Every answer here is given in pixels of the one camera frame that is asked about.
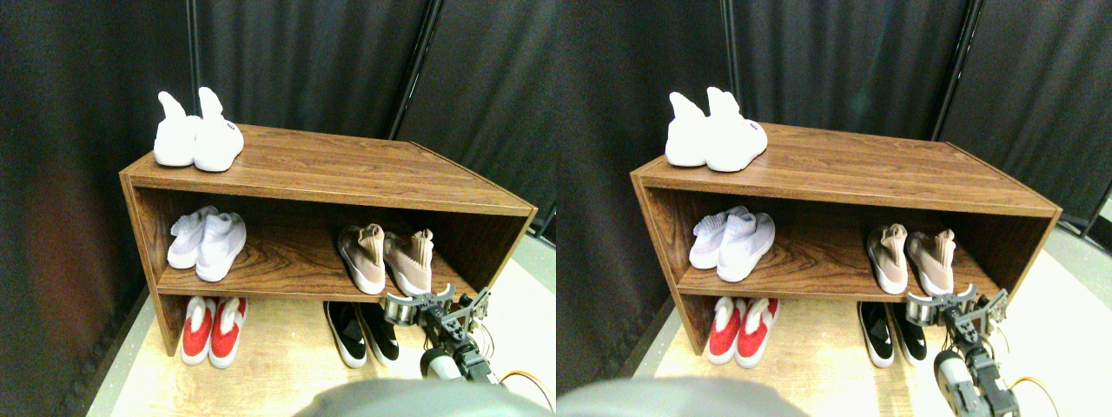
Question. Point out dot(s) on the curtain stand foot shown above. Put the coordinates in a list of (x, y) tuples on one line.
[(1099, 217)]

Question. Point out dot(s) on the red shoe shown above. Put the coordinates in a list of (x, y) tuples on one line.
[(756, 339), (227, 339), (197, 337), (724, 337)]

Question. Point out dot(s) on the pale lilac shoe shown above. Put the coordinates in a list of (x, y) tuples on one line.
[(184, 248), (705, 249), (744, 254), (220, 254)]

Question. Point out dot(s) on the white shoe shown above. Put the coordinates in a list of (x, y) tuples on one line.
[(688, 143), (175, 143), (217, 146), (737, 146)]

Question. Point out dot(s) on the black shoe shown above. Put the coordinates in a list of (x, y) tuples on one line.
[(382, 339), (876, 334), (346, 334), (910, 339)]

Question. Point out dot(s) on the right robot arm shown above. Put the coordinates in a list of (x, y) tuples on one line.
[(969, 382), (452, 365)]

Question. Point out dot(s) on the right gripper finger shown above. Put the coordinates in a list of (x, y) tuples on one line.
[(923, 309), (447, 308), (966, 311), (401, 309)]

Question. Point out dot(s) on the beige shoe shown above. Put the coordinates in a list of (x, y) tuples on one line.
[(888, 261), (413, 265), (363, 261), (933, 265)]

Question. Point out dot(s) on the brown shoe rack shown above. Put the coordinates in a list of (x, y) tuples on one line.
[(339, 169), (851, 169)]

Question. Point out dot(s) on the curtain stand pole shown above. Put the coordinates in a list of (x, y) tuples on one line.
[(194, 43), (957, 65), (415, 65), (731, 43)]

